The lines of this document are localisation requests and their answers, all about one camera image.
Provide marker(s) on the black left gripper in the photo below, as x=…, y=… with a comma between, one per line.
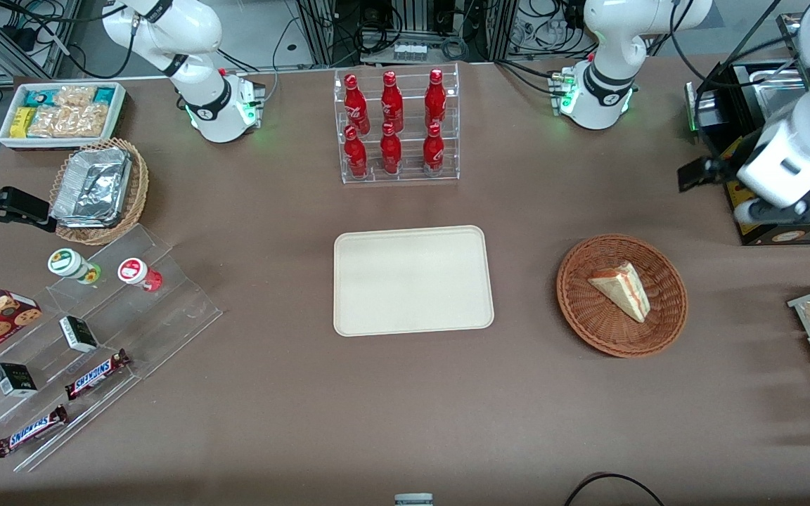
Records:
x=726, y=165

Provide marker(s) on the triangular sandwich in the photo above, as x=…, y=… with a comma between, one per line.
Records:
x=623, y=289

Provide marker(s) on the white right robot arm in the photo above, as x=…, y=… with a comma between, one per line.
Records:
x=201, y=105

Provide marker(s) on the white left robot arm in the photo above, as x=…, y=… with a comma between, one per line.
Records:
x=602, y=91

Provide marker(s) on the light wicker basket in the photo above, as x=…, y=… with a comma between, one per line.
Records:
x=139, y=190

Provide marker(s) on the brown round wicker basket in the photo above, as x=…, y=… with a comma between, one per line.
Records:
x=588, y=316

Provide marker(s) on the cream plastic tray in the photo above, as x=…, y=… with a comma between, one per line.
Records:
x=412, y=281

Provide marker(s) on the black food warmer machine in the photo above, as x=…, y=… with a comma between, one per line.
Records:
x=735, y=98

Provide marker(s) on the green lid snack cup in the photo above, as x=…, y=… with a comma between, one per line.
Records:
x=67, y=263

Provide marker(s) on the yellow snack packet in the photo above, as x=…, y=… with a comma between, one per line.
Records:
x=22, y=123

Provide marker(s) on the steel warmer pan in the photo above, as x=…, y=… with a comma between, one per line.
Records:
x=779, y=98

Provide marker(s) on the stacked aluminium foil trays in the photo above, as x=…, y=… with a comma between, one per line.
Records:
x=92, y=186

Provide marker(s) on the clear rice cracker packet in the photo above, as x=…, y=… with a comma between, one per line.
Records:
x=71, y=121

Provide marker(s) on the teal snack packet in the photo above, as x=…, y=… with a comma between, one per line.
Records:
x=39, y=97
x=105, y=95

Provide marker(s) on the small black box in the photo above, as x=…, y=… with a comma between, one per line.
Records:
x=15, y=379
x=79, y=334

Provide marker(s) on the red lid snack cup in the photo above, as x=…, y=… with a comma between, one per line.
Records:
x=134, y=271

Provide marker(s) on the white rectangular snack bin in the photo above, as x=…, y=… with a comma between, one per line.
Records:
x=118, y=112

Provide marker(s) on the Snickers chocolate bar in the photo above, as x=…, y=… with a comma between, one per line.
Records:
x=95, y=374
x=31, y=430

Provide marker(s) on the clear acrylic stepped display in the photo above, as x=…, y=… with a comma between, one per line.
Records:
x=166, y=309

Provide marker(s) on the red cola bottle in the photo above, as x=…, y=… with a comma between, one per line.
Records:
x=435, y=98
x=391, y=102
x=391, y=153
x=433, y=151
x=356, y=105
x=356, y=156

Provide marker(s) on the clear acrylic bottle rack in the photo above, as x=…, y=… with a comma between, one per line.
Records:
x=408, y=179

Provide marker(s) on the white power strip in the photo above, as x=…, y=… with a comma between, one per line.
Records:
x=410, y=50

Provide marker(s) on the small grey device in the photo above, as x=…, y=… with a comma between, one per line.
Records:
x=413, y=500

